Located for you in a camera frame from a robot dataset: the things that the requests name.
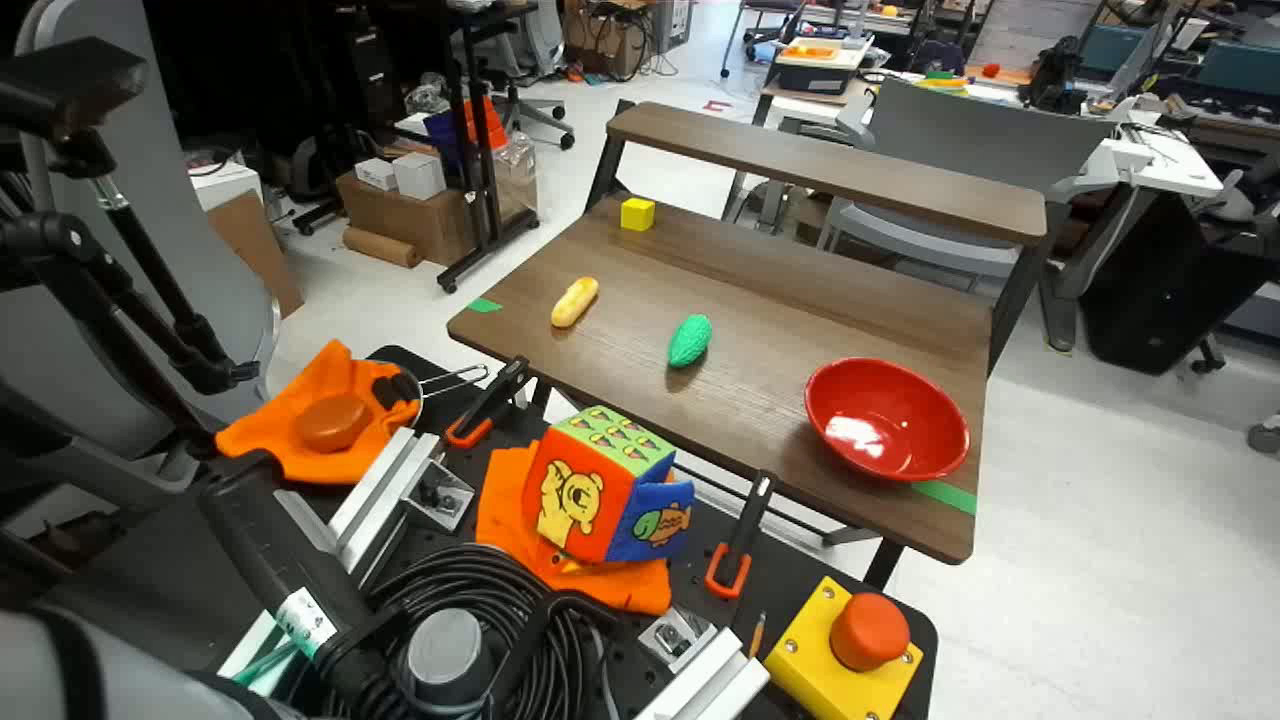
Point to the small yellow block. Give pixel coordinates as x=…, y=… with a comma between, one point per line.
x=636, y=214

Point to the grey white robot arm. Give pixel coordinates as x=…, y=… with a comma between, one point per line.
x=132, y=674

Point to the green oval toy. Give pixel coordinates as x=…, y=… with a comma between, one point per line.
x=690, y=341

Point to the yellow corn toy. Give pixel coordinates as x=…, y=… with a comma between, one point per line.
x=573, y=302

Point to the colourful picture cube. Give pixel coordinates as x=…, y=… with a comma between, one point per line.
x=613, y=485

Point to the black orange bar clamp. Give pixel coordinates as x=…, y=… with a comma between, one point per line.
x=751, y=512
x=492, y=399

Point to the dark wooden table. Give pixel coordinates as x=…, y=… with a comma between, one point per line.
x=800, y=322

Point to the small green tape piece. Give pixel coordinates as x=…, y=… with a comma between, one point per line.
x=487, y=305

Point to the orange cloth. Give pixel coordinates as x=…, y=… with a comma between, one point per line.
x=504, y=512
x=272, y=424

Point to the red plastic bowl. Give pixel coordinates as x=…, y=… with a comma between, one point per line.
x=886, y=422

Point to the large cardboard box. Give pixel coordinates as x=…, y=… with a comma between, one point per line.
x=424, y=221

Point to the black base board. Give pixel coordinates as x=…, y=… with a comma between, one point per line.
x=800, y=565

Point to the black floor stand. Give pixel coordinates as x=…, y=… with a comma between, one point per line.
x=479, y=161

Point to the dark wooden riser shelf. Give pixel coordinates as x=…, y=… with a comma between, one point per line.
x=825, y=165

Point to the white small boxes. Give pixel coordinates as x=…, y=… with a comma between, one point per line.
x=400, y=174

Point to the orange round disc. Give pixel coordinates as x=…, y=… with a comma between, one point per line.
x=332, y=422

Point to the long green tape strip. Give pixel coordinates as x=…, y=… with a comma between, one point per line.
x=946, y=498

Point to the yellow box with orange button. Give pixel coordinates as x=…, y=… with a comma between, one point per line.
x=813, y=662

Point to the grey round knob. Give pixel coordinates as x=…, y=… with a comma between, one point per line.
x=447, y=658

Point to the grey chair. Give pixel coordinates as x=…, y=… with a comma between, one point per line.
x=973, y=135

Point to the brown cardboard box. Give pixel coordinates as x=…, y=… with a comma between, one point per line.
x=255, y=244

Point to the black pole with white label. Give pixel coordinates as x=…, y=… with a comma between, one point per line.
x=264, y=544

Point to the black tripod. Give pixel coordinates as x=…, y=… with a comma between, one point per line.
x=144, y=264

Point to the grey partition panel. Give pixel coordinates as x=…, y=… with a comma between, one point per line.
x=186, y=107

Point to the white desk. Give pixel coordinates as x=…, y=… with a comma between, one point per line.
x=1135, y=161

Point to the small metal bracket plate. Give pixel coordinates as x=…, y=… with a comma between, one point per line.
x=441, y=495
x=677, y=637

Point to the aluminium profile rail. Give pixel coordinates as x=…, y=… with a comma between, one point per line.
x=386, y=485
x=706, y=681

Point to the black camera head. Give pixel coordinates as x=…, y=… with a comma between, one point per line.
x=64, y=82

